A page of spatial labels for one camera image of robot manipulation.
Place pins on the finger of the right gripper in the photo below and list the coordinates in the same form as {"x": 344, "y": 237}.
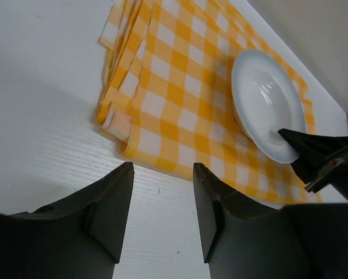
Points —
{"x": 308, "y": 167}
{"x": 305, "y": 144}

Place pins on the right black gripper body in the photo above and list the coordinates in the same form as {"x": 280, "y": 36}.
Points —
{"x": 334, "y": 172}

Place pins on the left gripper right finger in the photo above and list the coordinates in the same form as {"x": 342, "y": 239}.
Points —
{"x": 242, "y": 238}

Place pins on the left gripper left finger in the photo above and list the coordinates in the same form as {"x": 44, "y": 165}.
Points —
{"x": 79, "y": 236}

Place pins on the white ceramic plate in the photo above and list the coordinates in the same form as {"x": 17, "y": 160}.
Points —
{"x": 266, "y": 101}

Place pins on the yellow white checkered cloth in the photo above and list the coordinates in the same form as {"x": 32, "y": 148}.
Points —
{"x": 169, "y": 79}

